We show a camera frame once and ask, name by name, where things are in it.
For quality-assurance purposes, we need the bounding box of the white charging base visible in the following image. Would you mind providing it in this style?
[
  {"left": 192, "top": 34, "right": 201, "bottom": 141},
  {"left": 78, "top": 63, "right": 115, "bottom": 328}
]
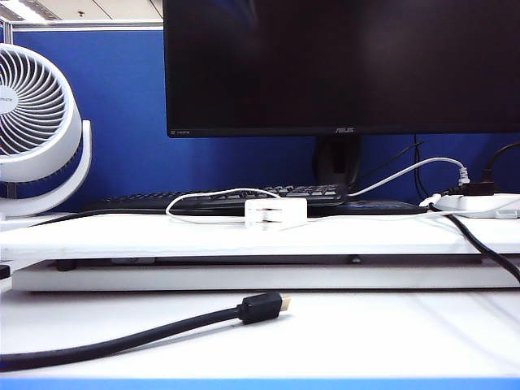
[{"left": 245, "top": 197, "right": 309, "bottom": 229}]

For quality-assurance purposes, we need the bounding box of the white Type-C charging cable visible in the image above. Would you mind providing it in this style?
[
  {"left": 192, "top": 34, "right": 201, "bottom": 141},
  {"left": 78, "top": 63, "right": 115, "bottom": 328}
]
[{"left": 165, "top": 187, "right": 520, "bottom": 225}]

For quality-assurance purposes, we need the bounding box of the white base board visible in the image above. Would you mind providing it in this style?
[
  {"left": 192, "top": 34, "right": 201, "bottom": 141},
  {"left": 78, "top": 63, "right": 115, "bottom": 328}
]
[{"left": 11, "top": 259, "right": 520, "bottom": 293}]

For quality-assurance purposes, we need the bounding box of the black flat slab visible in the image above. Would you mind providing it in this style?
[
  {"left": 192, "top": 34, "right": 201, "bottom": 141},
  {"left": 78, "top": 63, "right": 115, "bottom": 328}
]
[{"left": 47, "top": 254, "right": 485, "bottom": 272}]

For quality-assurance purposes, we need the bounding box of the white raised board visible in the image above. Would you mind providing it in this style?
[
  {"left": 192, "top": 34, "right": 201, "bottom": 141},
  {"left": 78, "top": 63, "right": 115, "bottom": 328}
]
[{"left": 0, "top": 213, "right": 520, "bottom": 262}]

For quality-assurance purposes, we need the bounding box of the black computer keyboard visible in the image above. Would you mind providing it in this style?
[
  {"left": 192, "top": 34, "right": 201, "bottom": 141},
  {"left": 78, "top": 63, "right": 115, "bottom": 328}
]
[{"left": 83, "top": 183, "right": 350, "bottom": 217}]

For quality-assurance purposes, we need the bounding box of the dark flat pad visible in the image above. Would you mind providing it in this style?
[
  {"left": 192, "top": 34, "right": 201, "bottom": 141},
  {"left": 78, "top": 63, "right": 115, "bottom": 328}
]
[{"left": 340, "top": 199, "right": 430, "bottom": 216}]

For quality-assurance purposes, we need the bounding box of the black ASUS computer monitor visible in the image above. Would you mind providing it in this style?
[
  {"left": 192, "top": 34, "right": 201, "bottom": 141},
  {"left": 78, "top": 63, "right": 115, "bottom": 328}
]
[{"left": 162, "top": 0, "right": 520, "bottom": 186}]

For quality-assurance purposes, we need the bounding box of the blue office partition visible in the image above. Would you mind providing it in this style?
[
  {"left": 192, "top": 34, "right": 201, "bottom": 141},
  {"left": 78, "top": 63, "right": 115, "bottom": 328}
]
[{"left": 0, "top": 22, "right": 520, "bottom": 213}]

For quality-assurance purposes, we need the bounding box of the white power strip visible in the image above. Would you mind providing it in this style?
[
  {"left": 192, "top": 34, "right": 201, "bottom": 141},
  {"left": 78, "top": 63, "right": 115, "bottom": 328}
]
[{"left": 436, "top": 193, "right": 520, "bottom": 220}]

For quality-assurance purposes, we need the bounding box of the white desk fan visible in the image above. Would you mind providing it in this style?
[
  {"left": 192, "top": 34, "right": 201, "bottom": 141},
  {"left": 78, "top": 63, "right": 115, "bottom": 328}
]
[{"left": 0, "top": 42, "right": 93, "bottom": 220}]

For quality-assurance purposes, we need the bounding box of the thin black monitor cable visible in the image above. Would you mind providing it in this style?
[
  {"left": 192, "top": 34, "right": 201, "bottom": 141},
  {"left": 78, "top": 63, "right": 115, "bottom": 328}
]
[
  {"left": 357, "top": 141, "right": 426, "bottom": 180},
  {"left": 413, "top": 133, "right": 431, "bottom": 200}
]

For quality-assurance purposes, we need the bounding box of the thin black keyboard cable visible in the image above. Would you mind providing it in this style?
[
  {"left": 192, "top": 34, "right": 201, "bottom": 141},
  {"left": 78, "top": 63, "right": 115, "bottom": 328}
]
[{"left": 30, "top": 208, "right": 171, "bottom": 228}]

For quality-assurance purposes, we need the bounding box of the white ethernet cable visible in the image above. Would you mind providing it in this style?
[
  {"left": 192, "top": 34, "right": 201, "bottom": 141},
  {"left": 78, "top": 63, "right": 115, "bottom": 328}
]
[{"left": 347, "top": 156, "right": 472, "bottom": 197}]

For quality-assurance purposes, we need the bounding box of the black HDMI cable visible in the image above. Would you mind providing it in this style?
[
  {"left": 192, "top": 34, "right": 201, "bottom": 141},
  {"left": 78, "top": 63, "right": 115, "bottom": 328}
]
[{"left": 0, "top": 291, "right": 294, "bottom": 374}]

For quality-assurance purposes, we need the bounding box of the black power plug with cord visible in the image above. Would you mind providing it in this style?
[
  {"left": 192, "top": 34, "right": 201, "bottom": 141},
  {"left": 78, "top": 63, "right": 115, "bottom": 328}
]
[{"left": 446, "top": 141, "right": 520, "bottom": 197}]

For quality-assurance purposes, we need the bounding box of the thick black power cable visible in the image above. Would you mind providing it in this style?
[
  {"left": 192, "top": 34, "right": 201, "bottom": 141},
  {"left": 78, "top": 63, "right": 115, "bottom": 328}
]
[{"left": 428, "top": 204, "right": 520, "bottom": 284}]

